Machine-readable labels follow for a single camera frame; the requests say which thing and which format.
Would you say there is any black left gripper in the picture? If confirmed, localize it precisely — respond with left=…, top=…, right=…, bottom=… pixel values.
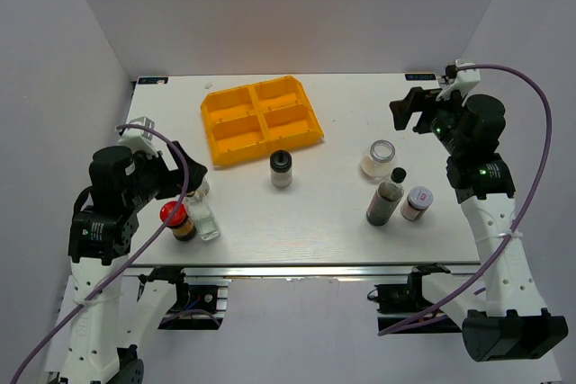
left=124, top=139, right=207, bottom=210

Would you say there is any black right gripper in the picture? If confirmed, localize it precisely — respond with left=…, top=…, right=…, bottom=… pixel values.
left=389, top=84, right=468, bottom=156

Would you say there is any clear square oil bottle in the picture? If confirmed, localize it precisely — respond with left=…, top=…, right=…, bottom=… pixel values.
left=185, top=192, right=221, bottom=241

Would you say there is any red-lid dark sauce jar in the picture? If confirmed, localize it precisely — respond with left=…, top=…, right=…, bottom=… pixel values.
left=159, top=201, right=197, bottom=242

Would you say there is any dark soy sauce bottle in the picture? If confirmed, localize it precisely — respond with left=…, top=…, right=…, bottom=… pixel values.
left=366, top=167, right=407, bottom=227

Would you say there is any black-lid white spice jar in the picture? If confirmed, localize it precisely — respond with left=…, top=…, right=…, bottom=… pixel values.
left=269, top=149, right=293, bottom=188

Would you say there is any white-lid seasoning jar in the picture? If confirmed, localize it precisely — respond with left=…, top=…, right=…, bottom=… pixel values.
left=400, top=186, right=434, bottom=221

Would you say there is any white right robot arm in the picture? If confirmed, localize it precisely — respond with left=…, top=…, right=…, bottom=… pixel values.
left=384, top=87, right=569, bottom=362

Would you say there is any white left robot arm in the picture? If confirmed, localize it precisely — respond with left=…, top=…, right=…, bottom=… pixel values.
left=55, top=141, right=207, bottom=383

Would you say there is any right black logo sticker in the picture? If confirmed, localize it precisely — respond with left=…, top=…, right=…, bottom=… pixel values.
left=404, top=73, right=437, bottom=81

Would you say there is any black logo sticker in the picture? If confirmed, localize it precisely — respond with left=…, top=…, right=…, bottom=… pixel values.
left=137, top=76, right=168, bottom=85
left=404, top=73, right=437, bottom=81

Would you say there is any open round glass jar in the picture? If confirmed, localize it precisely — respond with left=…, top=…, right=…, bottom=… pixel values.
left=360, top=139, right=396, bottom=183

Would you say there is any yellow four-compartment plastic bin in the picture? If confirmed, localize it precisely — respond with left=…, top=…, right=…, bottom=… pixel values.
left=200, top=76, right=325, bottom=168

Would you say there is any left black logo sticker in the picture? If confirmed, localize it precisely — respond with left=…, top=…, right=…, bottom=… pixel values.
left=137, top=76, right=168, bottom=85

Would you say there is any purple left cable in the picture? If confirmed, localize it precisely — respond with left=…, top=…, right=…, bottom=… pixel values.
left=8, top=125, right=193, bottom=384

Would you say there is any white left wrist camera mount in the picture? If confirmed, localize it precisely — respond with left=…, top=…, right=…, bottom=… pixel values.
left=118, top=116, right=158, bottom=156

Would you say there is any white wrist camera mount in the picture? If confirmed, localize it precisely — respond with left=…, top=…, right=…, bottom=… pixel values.
left=118, top=116, right=158, bottom=156
left=436, top=59, right=481, bottom=102

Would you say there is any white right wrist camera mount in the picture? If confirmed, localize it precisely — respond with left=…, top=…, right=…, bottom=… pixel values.
left=436, top=59, right=481, bottom=102

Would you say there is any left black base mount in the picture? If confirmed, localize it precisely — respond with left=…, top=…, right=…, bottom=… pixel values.
left=158, top=271, right=230, bottom=331

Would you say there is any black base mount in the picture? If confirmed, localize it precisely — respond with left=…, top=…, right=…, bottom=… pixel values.
left=366, top=264, right=461, bottom=334
left=158, top=271, right=230, bottom=331

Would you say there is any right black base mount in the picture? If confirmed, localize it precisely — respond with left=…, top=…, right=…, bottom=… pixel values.
left=366, top=264, right=461, bottom=334

